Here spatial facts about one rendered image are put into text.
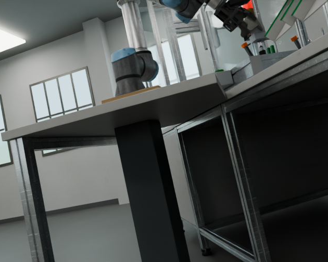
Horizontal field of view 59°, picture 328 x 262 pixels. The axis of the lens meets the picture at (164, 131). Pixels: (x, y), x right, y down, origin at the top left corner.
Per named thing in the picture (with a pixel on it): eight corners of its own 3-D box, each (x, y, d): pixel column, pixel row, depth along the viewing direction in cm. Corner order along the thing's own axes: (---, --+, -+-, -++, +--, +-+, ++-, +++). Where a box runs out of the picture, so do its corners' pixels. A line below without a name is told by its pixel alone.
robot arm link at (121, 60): (109, 81, 128) (103, 51, 129) (128, 84, 140) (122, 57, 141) (130, 72, 122) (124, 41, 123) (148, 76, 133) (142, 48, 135)
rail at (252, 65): (255, 82, 105) (248, 53, 106) (184, 120, 191) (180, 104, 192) (268, 80, 107) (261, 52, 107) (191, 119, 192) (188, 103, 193)
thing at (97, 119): (1, 141, 93) (0, 132, 93) (119, 138, 180) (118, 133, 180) (217, 82, 75) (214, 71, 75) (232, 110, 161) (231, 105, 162)
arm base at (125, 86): (111, 100, 123) (106, 78, 123) (120, 105, 138) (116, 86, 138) (146, 92, 121) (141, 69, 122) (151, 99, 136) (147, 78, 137)
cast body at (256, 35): (255, 39, 125) (251, 24, 125) (250, 43, 129) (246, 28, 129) (272, 37, 127) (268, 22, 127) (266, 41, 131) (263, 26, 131)
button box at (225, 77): (218, 86, 118) (215, 71, 119) (200, 97, 138) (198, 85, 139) (234, 83, 120) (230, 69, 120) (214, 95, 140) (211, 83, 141)
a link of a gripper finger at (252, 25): (256, 38, 124) (238, 26, 125) (263, 28, 126) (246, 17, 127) (259, 34, 121) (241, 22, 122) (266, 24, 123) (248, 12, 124)
